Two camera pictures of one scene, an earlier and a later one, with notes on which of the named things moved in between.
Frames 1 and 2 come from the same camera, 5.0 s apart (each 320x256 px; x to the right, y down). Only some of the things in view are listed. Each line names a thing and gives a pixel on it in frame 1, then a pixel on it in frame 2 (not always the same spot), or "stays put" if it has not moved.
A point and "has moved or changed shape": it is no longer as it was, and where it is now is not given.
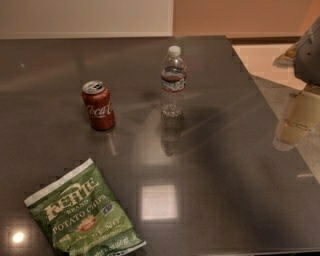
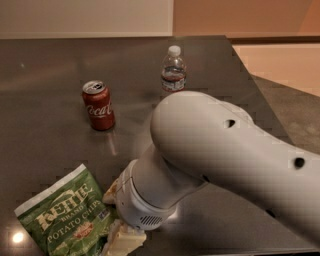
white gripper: (308, 59) → (136, 204)
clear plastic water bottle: (173, 84) stays put
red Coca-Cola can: (97, 101) stays put
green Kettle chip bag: (82, 215) has moved or changed shape
